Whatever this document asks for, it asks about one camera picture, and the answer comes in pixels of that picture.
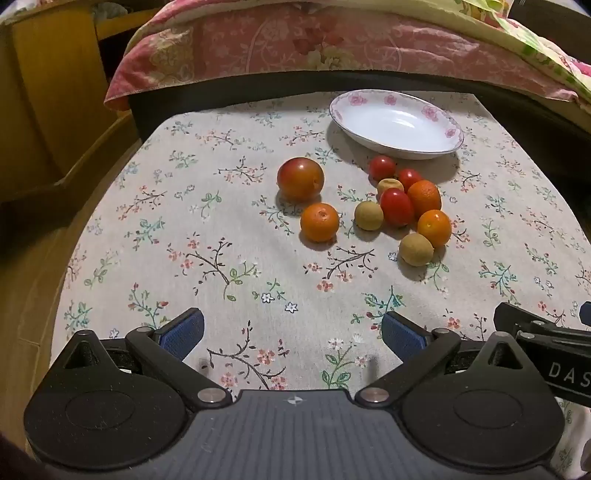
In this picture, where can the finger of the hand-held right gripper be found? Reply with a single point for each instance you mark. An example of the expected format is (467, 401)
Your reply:
(521, 318)
(586, 310)

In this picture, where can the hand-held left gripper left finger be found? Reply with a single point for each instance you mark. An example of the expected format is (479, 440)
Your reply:
(184, 330)

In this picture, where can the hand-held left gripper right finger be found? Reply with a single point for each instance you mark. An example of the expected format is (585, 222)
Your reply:
(404, 334)

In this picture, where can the orange mandarin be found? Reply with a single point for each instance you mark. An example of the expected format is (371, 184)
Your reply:
(434, 228)
(425, 196)
(319, 222)

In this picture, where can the tan longan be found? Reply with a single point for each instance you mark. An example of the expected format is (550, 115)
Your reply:
(416, 249)
(389, 185)
(368, 215)

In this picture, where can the large dark red tomato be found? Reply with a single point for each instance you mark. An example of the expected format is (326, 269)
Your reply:
(300, 179)

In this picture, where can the white floral-rim plate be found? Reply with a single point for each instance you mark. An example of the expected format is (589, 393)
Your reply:
(397, 124)

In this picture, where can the floral beige tablecloth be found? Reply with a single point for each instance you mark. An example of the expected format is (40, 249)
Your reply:
(231, 217)

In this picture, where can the red cherry tomato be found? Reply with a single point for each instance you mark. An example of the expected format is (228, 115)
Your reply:
(396, 206)
(410, 178)
(382, 167)

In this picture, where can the wooden cabinet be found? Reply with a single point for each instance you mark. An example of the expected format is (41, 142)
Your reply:
(46, 92)

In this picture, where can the pink floral bedsheet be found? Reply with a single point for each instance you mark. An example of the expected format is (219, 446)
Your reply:
(277, 41)

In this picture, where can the grey cloth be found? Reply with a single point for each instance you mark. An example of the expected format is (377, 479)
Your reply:
(110, 13)

